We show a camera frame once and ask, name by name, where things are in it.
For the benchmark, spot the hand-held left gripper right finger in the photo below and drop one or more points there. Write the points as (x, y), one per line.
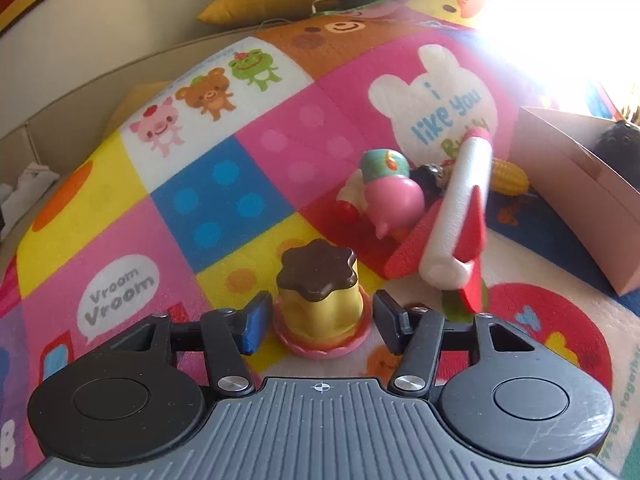
(387, 320)

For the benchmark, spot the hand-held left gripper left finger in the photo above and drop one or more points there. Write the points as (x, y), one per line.
(257, 320)

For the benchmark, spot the pudding toy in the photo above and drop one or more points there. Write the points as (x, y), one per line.
(320, 305)

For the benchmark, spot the pink pig toy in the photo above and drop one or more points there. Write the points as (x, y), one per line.
(395, 200)

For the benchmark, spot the yellow corn toy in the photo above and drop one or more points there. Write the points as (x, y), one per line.
(510, 175)

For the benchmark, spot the pink cardboard box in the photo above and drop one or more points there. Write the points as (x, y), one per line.
(575, 180)

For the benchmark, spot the colourful cartoon play mat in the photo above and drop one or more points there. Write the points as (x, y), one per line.
(200, 200)

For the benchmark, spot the white crumpled cloth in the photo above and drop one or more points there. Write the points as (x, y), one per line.
(30, 185)

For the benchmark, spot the black plush toy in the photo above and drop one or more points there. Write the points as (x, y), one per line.
(622, 140)

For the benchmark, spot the yellow cushion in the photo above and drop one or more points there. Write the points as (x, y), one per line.
(265, 2)

